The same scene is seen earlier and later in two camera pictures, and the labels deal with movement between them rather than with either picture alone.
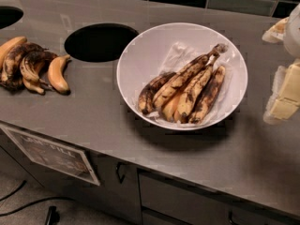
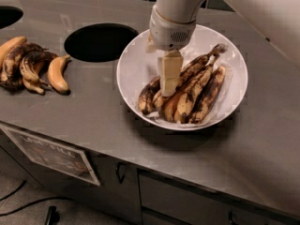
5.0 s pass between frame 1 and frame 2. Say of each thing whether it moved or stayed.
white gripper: moved
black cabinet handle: stayed
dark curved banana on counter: stayed
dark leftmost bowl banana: stayed
